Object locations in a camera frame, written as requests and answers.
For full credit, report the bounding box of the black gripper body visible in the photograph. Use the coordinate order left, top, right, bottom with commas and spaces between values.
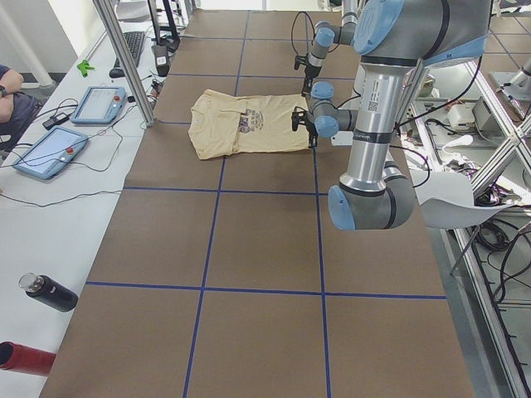
304, 64, 320, 87
300, 110, 319, 141

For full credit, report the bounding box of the cream long-sleeve printed shirt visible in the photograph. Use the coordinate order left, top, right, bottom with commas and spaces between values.
188, 90, 309, 160

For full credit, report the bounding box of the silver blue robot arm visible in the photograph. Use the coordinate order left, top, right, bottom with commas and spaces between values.
291, 0, 492, 231
294, 1, 360, 97

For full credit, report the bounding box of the white moulded chair shell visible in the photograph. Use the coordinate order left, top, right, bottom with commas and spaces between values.
410, 170, 511, 230

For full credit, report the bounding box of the black keyboard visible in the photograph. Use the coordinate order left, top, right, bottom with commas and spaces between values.
123, 31, 146, 67

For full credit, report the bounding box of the black computer mouse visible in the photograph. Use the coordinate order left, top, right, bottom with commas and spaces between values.
109, 67, 125, 79

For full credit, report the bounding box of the far blue teach pendant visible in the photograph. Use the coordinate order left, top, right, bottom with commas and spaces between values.
70, 86, 127, 125

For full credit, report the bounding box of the blue teach pendant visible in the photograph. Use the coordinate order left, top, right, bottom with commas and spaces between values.
70, 86, 127, 125
12, 126, 89, 180

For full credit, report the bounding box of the green plastic clamp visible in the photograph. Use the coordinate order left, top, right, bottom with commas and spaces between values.
76, 59, 95, 78

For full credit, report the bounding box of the black power adapter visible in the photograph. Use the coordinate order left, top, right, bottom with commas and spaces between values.
42, 113, 70, 130

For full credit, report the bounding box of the near blue teach pendant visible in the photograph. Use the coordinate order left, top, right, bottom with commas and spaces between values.
12, 126, 89, 180

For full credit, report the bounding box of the seated person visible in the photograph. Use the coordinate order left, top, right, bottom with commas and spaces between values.
1, 65, 43, 152

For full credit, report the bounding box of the black water bottle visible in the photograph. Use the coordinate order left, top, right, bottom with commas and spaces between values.
18, 273, 78, 313

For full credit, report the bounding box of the red water bottle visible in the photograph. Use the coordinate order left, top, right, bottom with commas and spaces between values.
1, 342, 56, 376

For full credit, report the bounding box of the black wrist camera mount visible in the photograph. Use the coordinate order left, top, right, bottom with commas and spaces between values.
294, 55, 308, 70
291, 106, 307, 132

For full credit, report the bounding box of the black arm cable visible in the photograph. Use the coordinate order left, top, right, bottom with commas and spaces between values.
334, 78, 362, 112
290, 10, 337, 59

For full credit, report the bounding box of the aluminium frame post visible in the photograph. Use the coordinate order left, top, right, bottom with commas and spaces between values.
93, 0, 155, 127

